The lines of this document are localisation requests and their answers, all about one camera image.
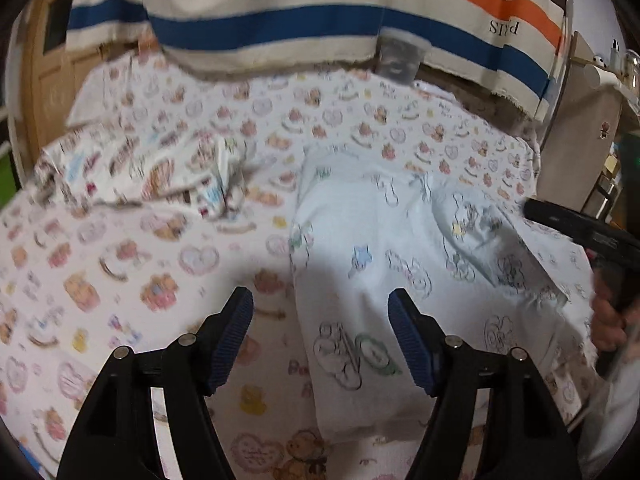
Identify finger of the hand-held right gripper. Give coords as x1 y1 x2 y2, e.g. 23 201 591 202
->
523 199 594 247

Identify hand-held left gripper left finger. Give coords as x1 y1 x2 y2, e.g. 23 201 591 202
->
57 286 254 480

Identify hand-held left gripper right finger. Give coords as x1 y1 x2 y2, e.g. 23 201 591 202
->
387 287 581 480

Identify white printed pants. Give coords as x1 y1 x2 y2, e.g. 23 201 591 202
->
289 147 571 441

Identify person's right forearm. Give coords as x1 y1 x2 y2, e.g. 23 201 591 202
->
575 355 640 480

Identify person's right hand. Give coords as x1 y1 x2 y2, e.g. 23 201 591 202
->
591 299 627 354

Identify beige wooden shelf unit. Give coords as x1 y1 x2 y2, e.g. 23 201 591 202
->
540 30 640 221

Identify bear print blanket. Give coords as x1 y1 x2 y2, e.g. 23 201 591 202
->
0 55 601 480

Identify colourful printed baby garment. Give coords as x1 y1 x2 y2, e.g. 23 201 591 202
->
32 125 251 221

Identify clear plastic cup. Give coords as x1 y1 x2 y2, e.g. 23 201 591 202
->
377 27 431 83

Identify wooden door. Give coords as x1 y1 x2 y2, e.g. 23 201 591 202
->
10 0 106 161

